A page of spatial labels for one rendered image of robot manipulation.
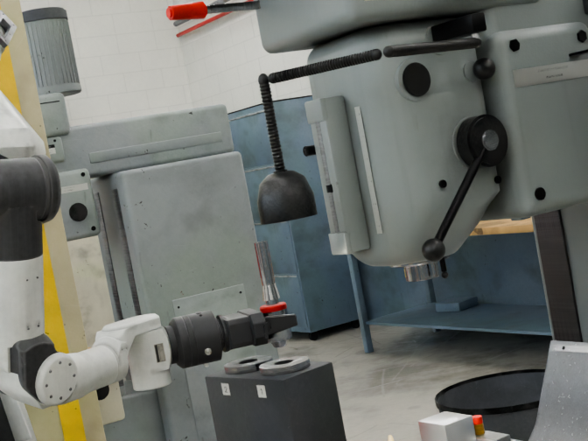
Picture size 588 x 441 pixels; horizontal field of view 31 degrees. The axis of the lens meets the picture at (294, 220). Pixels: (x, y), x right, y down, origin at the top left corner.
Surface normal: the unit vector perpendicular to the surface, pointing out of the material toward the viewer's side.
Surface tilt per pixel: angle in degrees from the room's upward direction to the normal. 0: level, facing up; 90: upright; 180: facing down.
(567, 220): 90
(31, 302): 104
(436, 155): 90
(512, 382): 87
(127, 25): 90
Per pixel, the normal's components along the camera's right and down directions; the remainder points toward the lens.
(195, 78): -0.84, 0.18
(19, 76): 0.51, -0.05
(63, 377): 0.83, 0.13
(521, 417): 0.00, 0.12
